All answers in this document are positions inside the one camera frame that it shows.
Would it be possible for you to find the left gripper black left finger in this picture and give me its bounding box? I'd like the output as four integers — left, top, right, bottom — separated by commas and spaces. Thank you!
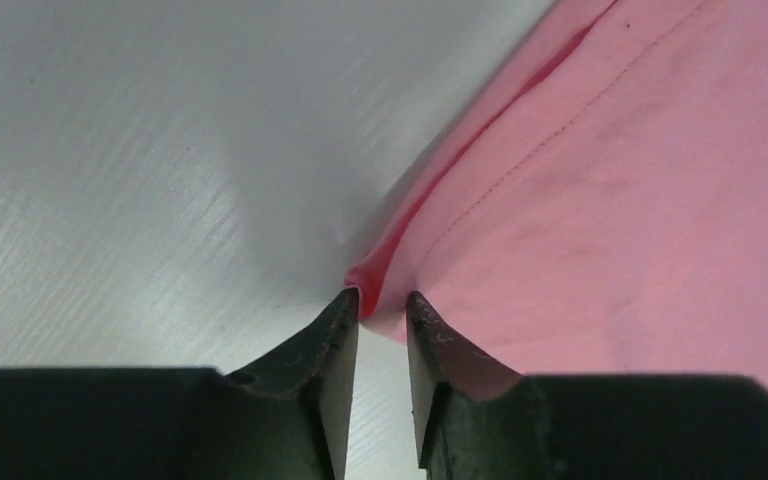
0, 289, 359, 479

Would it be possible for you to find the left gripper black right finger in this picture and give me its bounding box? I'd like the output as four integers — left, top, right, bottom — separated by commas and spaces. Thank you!
405, 291, 768, 479

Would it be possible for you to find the pink t-shirt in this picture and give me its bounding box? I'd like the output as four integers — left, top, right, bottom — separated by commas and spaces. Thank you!
345, 1, 768, 388

